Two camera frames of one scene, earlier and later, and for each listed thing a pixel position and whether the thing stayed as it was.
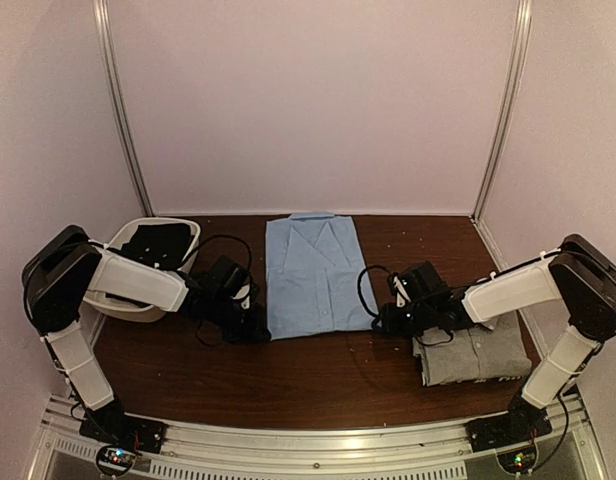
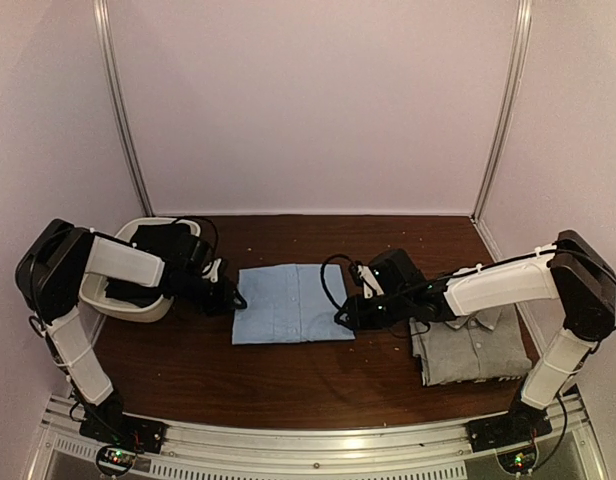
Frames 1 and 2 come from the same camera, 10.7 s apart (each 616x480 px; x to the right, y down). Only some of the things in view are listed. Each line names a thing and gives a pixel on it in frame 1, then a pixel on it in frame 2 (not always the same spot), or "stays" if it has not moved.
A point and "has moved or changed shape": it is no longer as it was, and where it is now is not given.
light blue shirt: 313,264 has moved or changed shape
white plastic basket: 129,311 stays
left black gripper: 250,334 -> 224,301
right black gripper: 390,322 -> 359,318
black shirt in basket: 163,245 stays
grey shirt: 489,349 stays
